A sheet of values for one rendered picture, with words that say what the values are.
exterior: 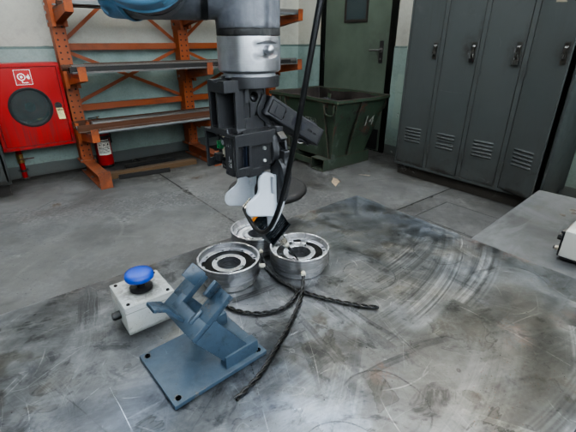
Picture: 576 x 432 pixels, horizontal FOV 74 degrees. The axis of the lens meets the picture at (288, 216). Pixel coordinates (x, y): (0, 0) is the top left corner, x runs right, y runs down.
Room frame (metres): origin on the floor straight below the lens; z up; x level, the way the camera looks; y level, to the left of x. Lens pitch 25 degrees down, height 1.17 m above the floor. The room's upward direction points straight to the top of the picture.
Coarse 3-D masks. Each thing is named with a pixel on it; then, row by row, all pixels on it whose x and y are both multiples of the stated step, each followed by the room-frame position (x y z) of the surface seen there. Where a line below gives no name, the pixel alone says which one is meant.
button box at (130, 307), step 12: (156, 276) 0.49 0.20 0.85; (120, 288) 0.46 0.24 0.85; (132, 288) 0.46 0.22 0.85; (144, 288) 0.46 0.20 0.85; (156, 288) 0.46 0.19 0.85; (168, 288) 0.46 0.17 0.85; (120, 300) 0.43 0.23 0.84; (132, 300) 0.43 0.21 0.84; (144, 300) 0.43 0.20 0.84; (156, 300) 0.44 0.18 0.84; (120, 312) 0.44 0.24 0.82; (132, 312) 0.42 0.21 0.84; (144, 312) 0.43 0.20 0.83; (132, 324) 0.42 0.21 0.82; (144, 324) 0.43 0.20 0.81; (156, 324) 0.44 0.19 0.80
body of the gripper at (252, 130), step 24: (216, 96) 0.47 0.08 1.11; (240, 96) 0.47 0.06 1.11; (264, 96) 0.50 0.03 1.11; (216, 120) 0.48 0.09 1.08; (240, 120) 0.47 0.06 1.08; (264, 120) 0.49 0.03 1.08; (240, 144) 0.45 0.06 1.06; (264, 144) 0.48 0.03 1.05; (240, 168) 0.45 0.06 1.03; (264, 168) 0.48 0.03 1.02
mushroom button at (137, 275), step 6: (132, 270) 0.46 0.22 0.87; (138, 270) 0.46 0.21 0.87; (144, 270) 0.46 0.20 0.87; (150, 270) 0.47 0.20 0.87; (126, 276) 0.45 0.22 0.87; (132, 276) 0.45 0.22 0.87; (138, 276) 0.45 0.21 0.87; (144, 276) 0.45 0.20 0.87; (150, 276) 0.46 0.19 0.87; (126, 282) 0.45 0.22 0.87; (132, 282) 0.44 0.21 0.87; (138, 282) 0.44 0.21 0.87; (144, 282) 0.45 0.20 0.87
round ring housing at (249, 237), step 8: (240, 224) 0.70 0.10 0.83; (248, 224) 0.71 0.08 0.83; (232, 232) 0.65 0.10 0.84; (248, 232) 0.67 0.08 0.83; (256, 232) 0.69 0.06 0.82; (232, 240) 0.64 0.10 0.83; (240, 240) 0.62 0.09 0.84; (248, 240) 0.62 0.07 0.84; (256, 240) 0.62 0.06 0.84; (264, 240) 0.62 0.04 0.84; (256, 248) 0.62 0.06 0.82; (264, 248) 0.62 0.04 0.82; (264, 256) 0.62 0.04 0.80
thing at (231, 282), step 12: (204, 252) 0.58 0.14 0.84; (216, 252) 0.59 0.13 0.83; (252, 252) 0.59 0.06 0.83; (216, 264) 0.55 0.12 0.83; (228, 264) 0.58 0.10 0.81; (240, 264) 0.55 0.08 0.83; (216, 276) 0.51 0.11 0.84; (228, 276) 0.51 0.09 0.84; (240, 276) 0.51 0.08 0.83; (252, 276) 0.53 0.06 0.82; (228, 288) 0.51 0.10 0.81; (240, 288) 0.52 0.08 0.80
